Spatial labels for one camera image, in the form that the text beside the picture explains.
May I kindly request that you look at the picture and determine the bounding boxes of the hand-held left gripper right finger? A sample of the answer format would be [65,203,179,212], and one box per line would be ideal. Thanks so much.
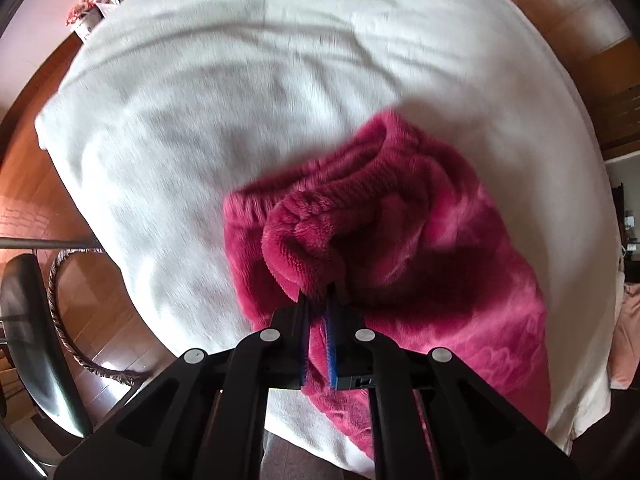
[325,285,581,480]

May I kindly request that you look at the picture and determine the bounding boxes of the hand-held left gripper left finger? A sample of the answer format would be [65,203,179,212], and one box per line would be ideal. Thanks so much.
[55,292,311,480]

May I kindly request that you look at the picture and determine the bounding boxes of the pink fleece pants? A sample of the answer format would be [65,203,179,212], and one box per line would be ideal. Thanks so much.
[221,108,551,461]

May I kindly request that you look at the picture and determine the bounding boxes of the striped hoop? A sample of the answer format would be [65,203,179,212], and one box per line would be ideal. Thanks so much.
[48,247,151,386]

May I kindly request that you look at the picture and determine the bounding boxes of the black office chair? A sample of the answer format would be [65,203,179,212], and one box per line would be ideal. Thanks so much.
[0,253,96,466]

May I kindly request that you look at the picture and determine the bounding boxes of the white blanket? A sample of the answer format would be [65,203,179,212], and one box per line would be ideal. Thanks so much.
[34,0,623,471]

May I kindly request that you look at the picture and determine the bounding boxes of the grey metal rod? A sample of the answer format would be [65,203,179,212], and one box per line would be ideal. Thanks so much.
[0,237,103,251]

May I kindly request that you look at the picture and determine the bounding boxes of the pale pink cloth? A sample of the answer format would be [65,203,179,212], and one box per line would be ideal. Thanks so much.
[610,280,640,391]

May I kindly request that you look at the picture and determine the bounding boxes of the dark cabinet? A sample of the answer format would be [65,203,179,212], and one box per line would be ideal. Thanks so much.
[602,150,640,261]

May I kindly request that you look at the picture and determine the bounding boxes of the white cardboard box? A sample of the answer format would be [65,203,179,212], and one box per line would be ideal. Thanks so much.
[74,2,110,43]

